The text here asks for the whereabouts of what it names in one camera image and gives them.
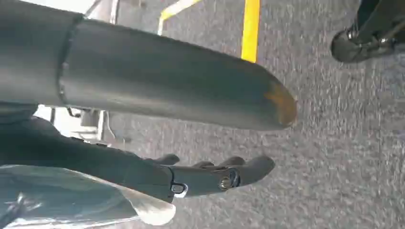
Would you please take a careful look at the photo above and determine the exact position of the steel table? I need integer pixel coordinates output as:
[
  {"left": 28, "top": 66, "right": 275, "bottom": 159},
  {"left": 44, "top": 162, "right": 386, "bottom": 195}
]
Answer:
[{"left": 19, "top": 0, "right": 134, "bottom": 147}]

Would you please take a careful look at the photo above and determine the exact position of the thick yellow tape square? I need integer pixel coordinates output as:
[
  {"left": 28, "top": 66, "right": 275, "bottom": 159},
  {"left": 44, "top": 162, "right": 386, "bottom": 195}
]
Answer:
[{"left": 157, "top": 0, "right": 261, "bottom": 63}]

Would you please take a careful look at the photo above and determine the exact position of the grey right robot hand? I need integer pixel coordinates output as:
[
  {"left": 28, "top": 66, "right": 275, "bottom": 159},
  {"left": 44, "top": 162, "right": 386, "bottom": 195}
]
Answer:
[{"left": 0, "top": 17, "right": 298, "bottom": 204}]

